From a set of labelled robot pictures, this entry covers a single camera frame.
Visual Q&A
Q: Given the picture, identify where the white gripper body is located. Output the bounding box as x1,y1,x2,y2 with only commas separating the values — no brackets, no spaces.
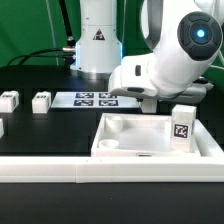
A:
108,54,213,103

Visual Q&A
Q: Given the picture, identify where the white square table top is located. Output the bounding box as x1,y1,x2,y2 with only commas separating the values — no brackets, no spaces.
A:
91,113,201,158

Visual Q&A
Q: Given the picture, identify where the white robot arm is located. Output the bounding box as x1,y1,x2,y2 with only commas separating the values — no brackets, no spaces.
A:
71,0,224,100

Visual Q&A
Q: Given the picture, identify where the white base marker plate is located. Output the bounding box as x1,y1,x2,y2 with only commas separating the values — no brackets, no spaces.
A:
51,92,138,108

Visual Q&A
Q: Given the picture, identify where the white L-shaped obstacle fence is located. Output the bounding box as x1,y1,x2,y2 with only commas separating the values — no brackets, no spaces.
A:
0,123,224,183

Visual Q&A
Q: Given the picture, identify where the white block left edge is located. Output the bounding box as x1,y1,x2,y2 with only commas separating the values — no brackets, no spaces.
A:
0,118,4,139

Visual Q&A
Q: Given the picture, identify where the black cable bundle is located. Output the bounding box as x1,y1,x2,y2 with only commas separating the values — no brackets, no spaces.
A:
6,0,77,67

